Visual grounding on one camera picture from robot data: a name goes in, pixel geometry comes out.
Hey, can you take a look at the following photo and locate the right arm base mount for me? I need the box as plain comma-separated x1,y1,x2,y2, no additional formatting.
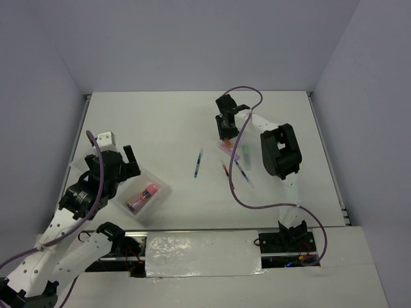
253,232,318,270

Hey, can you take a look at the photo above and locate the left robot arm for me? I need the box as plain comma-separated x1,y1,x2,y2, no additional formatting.
1,146,141,307

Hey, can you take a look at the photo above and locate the pink highlighter in container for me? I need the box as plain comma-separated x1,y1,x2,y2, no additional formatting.
140,184,159,201

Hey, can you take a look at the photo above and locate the green highlighter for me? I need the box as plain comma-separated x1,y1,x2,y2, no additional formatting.
242,144,252,171

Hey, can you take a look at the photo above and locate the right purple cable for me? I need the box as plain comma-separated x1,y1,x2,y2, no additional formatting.
221,85,329,267

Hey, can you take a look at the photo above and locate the right table rail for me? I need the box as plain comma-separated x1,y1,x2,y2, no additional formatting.
306,91,352,226

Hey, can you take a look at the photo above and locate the orange highlighter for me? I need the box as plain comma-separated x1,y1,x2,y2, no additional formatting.
223,139,233,148

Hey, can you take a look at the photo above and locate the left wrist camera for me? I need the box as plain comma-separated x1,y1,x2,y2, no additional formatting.
96,131,117,152

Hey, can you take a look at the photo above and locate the blue pen left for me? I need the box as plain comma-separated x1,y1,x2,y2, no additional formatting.
194,148,204,178

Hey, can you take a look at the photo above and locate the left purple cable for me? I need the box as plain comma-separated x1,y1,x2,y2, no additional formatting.
0,130,105,305

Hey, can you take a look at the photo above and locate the purple cable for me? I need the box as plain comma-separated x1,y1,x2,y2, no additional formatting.
221,85,329,267
0,130,105,305

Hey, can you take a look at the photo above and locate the blue pen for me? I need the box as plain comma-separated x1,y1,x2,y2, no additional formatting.
234,160,254,189
194,148,204,178

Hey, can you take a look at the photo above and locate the red pen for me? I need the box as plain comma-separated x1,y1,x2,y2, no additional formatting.
221,159,235,189

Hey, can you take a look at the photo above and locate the blue pen right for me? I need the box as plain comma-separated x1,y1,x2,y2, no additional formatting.
234,160,254,189

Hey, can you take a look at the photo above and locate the clear plastic container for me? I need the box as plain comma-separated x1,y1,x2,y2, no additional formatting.
90,162,171,230

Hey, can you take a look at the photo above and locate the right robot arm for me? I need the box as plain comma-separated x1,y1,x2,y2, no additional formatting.
216,93,308,251

